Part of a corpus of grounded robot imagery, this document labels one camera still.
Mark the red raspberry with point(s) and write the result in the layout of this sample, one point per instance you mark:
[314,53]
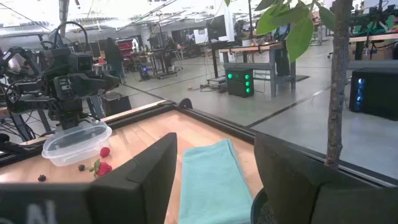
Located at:
[104,152]

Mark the teal folded cloth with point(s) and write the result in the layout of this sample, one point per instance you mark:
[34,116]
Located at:
[211,180]

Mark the clear plastic tupperware container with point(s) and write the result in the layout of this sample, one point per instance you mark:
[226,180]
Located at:
[74,146]

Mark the red strawberry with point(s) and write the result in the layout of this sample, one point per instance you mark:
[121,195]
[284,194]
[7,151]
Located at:
[103,169]

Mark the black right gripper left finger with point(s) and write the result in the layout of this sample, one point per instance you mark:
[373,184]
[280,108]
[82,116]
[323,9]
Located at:
[133,193]

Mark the person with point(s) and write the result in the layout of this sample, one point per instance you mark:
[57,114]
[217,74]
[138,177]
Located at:
[113,56]

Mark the black background monitor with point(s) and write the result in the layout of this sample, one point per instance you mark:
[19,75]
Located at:
[216,28]

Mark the red tool cabinet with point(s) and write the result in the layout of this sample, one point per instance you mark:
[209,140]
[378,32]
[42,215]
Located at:
[126,48]

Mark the black plant pot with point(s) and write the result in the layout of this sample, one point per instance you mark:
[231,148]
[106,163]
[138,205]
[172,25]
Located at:
[256,209]

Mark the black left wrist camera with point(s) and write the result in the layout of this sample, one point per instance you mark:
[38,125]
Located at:
[77,62]

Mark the black box on floor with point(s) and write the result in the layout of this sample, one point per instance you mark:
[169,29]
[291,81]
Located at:
[118,105]

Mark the green leafy plant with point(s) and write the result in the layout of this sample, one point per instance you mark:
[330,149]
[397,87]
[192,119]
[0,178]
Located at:
[339,93]

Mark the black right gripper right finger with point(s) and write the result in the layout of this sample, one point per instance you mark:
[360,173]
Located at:
[311,193]

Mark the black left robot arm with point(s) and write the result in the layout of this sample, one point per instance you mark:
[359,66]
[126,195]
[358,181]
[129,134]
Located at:
[71,112]

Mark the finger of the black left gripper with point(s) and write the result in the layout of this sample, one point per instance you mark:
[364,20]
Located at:
[111,81]

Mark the wooden top workbench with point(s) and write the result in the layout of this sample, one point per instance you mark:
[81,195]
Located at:
[248,48]

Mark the black computer with blue light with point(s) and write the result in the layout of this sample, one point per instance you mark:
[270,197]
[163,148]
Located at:
[376,93]

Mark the black computer with green lights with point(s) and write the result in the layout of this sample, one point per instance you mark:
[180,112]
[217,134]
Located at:
[239,84]

